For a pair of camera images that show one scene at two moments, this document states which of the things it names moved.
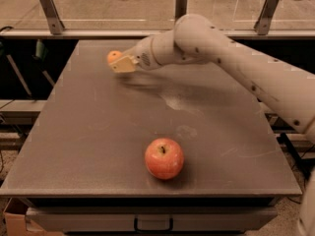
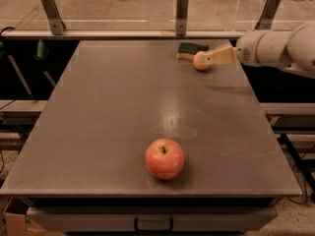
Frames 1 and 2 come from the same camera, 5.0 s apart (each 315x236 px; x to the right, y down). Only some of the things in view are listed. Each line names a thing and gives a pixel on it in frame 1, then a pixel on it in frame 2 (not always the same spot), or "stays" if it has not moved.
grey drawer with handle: (148, 218) stays
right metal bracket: (263, 23) stays
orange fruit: (113, 55) -> (196, 61)
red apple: (163, 158) stays
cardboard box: (18, 225) stays
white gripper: (142, 57) -> (246, 52)
